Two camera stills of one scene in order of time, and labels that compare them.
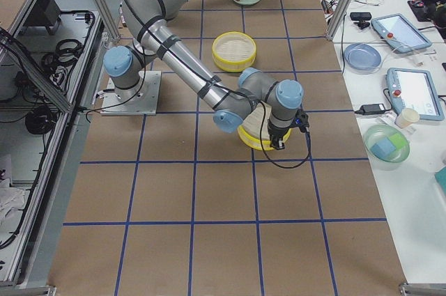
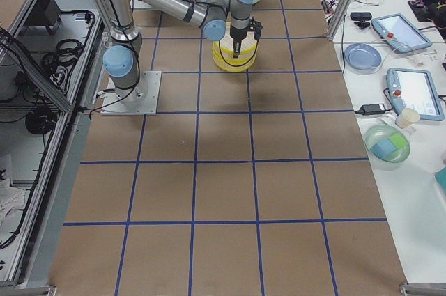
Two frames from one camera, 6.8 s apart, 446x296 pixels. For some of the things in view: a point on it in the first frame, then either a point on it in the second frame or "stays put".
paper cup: [406, 118] stays put
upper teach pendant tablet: [398, 32] stays put
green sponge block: [398, 141] stays put
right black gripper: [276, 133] → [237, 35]
